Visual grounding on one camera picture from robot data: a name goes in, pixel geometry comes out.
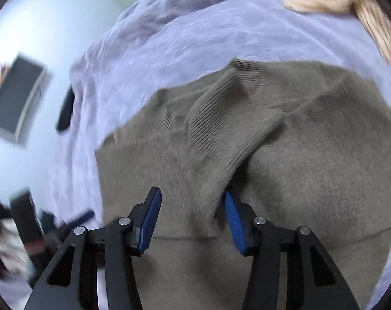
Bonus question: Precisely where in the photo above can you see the olive knit sweater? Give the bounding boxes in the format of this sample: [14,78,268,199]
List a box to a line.
[95,59,391,310]

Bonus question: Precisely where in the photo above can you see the beige striped garment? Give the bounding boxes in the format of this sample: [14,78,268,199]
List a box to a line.
[354,0,391,68]

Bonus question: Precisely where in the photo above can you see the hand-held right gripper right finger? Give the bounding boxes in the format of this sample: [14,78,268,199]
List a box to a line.
[223,190,361,310]

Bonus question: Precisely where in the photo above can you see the lavender fluffy blanket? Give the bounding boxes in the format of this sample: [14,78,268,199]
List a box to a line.
[48,0,391,307]

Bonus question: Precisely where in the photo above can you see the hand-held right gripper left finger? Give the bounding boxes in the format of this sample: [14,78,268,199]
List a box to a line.
[24,186,163,310]

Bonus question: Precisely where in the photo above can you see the black flat object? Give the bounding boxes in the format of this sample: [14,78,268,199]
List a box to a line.
[56,86,76,133]

